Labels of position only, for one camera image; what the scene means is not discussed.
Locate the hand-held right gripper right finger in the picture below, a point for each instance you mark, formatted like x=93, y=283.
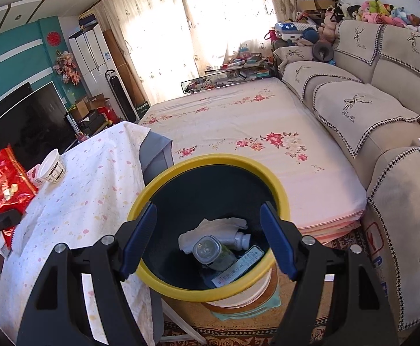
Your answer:
x=278, y=241

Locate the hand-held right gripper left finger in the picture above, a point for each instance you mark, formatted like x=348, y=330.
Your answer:
x=137, y=241

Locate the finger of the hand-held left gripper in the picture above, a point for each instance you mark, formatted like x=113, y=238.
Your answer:
x=0, y=221

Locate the white pill bottle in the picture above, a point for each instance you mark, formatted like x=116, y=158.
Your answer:
x=240, y=240

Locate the red packet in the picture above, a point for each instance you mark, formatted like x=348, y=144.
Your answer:
x=7, y=183

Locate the white milk carton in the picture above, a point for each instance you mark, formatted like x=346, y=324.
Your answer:
x=238, y=268

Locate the pink carton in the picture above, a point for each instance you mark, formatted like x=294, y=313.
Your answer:
x=33, y=173

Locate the clear bottle green label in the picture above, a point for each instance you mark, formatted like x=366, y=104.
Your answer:
x=206, y=248

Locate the yellow rim trash bin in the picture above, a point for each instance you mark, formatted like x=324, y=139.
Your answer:
x=181, y=187

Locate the white tissue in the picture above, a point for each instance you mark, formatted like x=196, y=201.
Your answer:
x=210, y=229

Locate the white paper bowl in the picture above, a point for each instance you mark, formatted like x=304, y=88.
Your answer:
x=51, y=169

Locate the patterned carpet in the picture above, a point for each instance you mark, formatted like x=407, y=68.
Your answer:
x=321, y=295

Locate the round wooden stool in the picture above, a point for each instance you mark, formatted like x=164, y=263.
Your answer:
x=246, y=306

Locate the grey cloth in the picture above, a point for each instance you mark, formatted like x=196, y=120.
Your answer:
x=155, y=151

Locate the large black television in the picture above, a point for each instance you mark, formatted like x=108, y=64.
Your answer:
x=26, y=129

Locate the black screen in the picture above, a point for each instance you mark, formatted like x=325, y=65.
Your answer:
x=0, y=110

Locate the black long box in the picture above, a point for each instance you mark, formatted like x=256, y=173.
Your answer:
x=73, y=126

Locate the floral bed sheet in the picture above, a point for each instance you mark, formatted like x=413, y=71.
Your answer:
x=249, y=122

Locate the red box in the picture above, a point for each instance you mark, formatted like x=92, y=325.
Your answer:
x=110, y=113

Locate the open cardboard box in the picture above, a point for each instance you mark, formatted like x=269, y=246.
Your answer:
x=87, y=106

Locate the black white tower fan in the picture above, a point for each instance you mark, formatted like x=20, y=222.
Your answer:
x=121, y=93

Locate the artificial flower decoration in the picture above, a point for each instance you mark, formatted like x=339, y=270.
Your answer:
x=67, y=68

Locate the glass coffee table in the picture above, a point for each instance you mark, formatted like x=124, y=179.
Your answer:
x=228, y=75

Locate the brown leaning board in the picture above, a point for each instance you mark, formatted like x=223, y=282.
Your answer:
x=123, y=61

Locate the white standing air conditioner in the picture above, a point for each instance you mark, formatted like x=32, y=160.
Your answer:
x=90, y=61

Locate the beige sofa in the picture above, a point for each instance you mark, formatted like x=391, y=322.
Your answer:
x=386, y=79

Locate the grey neck pillow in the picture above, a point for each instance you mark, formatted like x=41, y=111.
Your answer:
x=321, y=50

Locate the red handbag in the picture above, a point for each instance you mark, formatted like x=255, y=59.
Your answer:
x=270, y=36

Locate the blue star print pillow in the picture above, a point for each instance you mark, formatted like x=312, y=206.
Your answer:
x=296, y=30

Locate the beige embroidered curtains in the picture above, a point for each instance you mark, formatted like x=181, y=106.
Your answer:
x=166, y=25

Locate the pile of plush toys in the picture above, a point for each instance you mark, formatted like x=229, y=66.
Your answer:
x=376, y=12

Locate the white table frame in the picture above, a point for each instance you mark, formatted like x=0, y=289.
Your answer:
x=184, y=320

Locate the red round wall ornament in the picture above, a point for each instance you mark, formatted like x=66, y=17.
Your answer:
x=53, y=38

